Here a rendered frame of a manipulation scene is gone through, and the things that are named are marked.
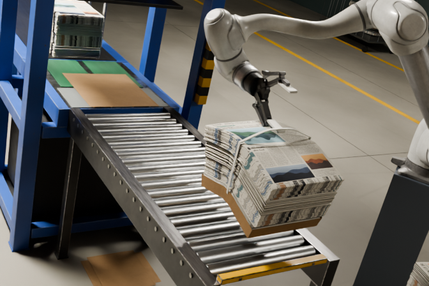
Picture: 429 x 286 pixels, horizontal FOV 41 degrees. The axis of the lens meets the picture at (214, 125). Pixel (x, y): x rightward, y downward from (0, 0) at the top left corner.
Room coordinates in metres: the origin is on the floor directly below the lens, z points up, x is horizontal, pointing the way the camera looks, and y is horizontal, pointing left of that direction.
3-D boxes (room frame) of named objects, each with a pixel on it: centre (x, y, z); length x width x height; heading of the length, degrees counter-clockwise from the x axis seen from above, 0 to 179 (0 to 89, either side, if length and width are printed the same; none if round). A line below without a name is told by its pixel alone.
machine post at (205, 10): (2.98, 0.14, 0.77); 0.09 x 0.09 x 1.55; 35
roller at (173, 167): (2.20, 0.12, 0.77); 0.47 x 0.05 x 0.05; 125
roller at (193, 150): (2.30, 0.19, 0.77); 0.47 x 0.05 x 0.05; 125
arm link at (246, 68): (1.94, -0.08, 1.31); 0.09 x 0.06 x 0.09; 126
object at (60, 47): (3.44, 1.00, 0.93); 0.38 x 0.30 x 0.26; 35
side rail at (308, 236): (2.29, -0.13, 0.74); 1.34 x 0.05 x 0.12; 35
